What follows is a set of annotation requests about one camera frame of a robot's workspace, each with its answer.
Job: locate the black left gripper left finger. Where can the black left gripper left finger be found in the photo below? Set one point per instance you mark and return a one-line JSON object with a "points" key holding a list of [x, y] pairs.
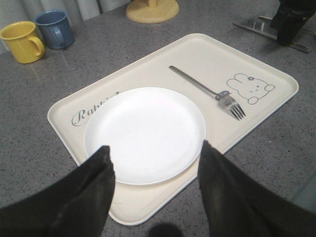
{"points": [[75, 206]]}

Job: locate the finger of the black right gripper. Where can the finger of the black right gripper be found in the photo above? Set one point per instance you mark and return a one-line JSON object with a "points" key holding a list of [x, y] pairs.
{"points": [[291, 16]]}

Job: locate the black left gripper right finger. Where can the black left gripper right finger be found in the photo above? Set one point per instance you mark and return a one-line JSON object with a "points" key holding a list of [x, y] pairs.
{"points": [[238, 206]]}

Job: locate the white round plate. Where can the white round plate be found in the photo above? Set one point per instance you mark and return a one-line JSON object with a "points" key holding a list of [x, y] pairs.
{"points": [[153, 134]]}

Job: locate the silver metal fork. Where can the silver metal fork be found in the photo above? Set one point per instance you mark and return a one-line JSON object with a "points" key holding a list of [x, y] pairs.
{"points": [[223, 97]]}

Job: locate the cream rabbit serving tray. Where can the cream rabbit serving tray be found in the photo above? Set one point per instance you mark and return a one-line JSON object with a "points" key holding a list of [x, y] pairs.
{"points": [[259, 89]]}

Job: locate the wooden mug tree stand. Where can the wooden mug tree stand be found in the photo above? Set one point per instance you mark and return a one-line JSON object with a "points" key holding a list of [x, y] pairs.
{"points": [[152, 11]]}

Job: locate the yellow mug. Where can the yellow mug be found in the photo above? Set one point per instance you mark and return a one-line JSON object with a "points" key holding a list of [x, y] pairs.
{"points": [[23, 41]]}

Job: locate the blue mug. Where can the blue mug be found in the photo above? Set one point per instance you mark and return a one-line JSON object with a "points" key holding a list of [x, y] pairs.
{"points": [[55, 28]]}

